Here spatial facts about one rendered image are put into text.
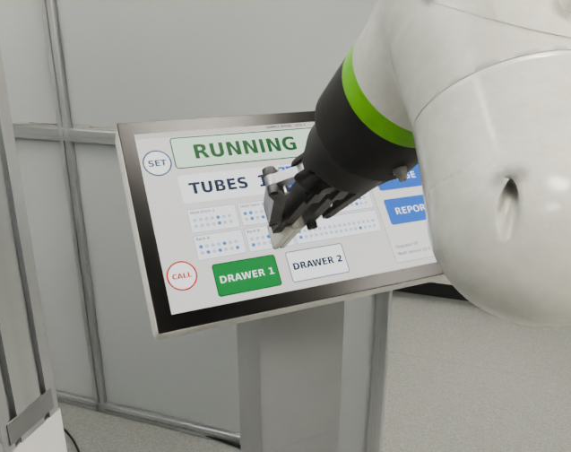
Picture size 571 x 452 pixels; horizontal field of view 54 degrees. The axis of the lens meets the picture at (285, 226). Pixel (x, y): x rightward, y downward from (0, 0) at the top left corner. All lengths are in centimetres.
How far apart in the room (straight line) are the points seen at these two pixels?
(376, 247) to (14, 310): 52
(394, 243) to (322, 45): 71
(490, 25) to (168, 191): 59
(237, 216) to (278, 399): 35
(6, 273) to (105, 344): 154
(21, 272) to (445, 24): 44
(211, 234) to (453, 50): 55
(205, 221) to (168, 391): 131
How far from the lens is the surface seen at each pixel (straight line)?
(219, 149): 85
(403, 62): 31
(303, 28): 147
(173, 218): 79
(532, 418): 231
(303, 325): 95
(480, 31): 29
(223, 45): 155
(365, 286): 84
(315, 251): 82
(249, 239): 80
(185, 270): 76
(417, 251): 90
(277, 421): 103
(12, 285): 57
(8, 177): 55
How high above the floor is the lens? 133
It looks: 19 degrees down
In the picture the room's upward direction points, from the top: straight up
